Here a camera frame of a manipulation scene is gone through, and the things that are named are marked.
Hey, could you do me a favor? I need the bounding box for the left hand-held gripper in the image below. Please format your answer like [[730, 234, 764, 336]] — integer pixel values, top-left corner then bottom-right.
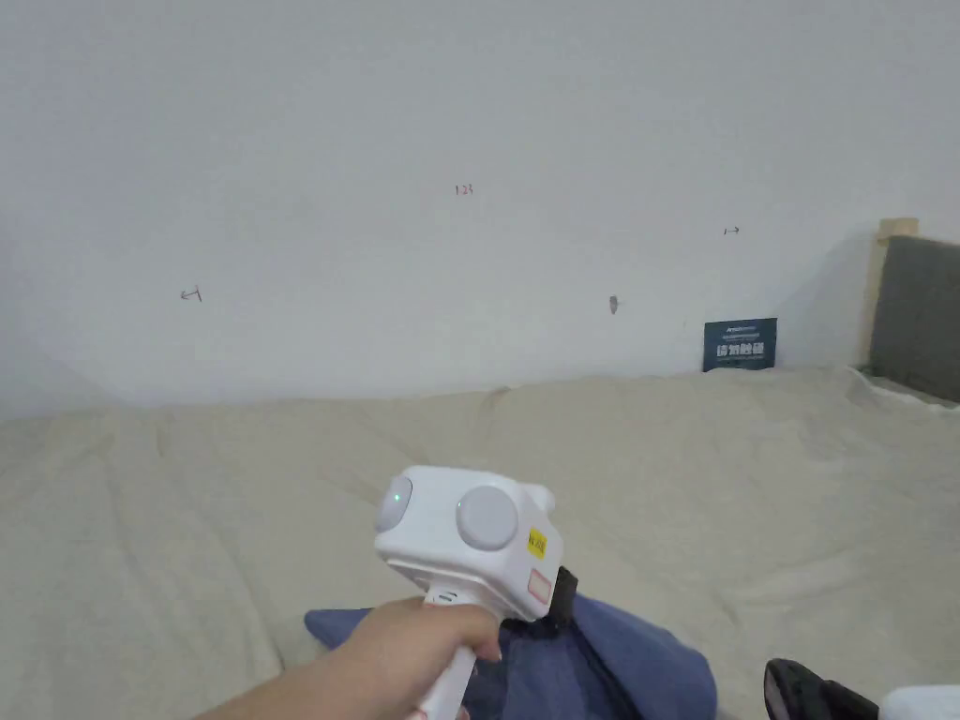
[[373, 464, 584, 720]]

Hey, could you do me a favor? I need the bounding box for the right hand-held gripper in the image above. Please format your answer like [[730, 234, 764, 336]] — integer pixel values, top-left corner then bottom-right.
[[763, 657, 960, 720]]

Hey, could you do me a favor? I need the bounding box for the dark blue garment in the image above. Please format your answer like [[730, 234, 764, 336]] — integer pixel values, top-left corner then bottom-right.
[[303, 595, 721, 720]]

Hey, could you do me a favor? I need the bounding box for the person's left forearm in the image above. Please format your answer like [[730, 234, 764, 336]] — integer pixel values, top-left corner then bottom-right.
[[193, 651, 421, 720]]

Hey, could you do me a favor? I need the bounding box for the person's left hand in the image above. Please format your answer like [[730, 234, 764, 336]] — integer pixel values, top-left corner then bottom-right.
[[333, 595, 503, 713]]

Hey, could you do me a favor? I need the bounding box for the bed with beige sheet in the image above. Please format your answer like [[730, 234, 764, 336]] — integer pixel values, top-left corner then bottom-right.
[[0, 363, 960, 720]]

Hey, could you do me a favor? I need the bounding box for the dark blue sign card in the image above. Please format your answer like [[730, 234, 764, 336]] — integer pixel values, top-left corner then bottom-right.
[[702, 318, 779, 373]]

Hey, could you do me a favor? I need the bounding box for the grey padded headboard wooden frame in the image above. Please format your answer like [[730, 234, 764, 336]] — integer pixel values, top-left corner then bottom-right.
[[857, 217, 960, 410]]

